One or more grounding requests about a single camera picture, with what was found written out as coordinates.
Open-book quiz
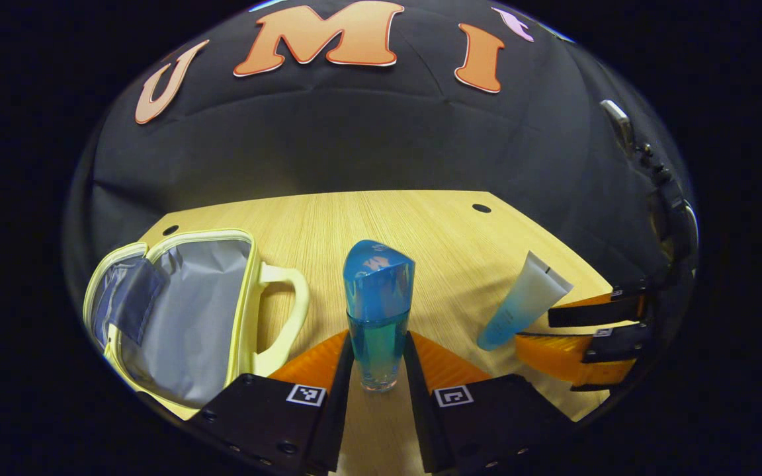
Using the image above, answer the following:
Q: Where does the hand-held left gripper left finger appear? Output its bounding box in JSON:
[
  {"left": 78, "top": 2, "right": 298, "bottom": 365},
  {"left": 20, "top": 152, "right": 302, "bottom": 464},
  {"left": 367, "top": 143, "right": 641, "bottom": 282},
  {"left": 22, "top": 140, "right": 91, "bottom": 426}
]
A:
[{"left": 189, "top": 331, "right": 356, "bottom": 474}]

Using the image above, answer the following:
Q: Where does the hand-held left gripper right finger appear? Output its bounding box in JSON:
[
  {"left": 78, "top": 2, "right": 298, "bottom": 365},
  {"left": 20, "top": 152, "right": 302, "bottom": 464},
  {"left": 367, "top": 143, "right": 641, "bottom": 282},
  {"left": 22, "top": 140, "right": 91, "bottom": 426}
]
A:
[{"left": 402, "top": 331, "right": 575, "bottom": 474}]

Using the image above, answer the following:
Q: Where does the blue squeeze tube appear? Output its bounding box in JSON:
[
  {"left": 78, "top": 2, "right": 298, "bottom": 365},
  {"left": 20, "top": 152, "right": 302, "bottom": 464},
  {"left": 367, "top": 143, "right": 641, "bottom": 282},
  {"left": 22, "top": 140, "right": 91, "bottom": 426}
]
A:
[{"left": 476, "top": 251, "right": 574, "bottom": 352}]

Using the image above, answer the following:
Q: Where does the blue capped glass bottle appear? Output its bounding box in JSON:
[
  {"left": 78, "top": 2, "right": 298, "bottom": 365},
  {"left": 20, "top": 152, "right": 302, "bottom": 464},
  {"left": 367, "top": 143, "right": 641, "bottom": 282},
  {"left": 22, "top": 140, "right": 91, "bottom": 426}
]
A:
[{"left": 343, "top": 239, "right": 417, "bottom": 393}]

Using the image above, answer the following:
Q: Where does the pale yellow suitcase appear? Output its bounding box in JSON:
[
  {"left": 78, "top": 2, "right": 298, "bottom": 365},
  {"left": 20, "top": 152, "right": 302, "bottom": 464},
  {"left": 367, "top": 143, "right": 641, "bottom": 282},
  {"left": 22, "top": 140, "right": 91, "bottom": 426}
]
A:
[{"left": 82, "top": 228, "right": 311, "bottom": 421}]

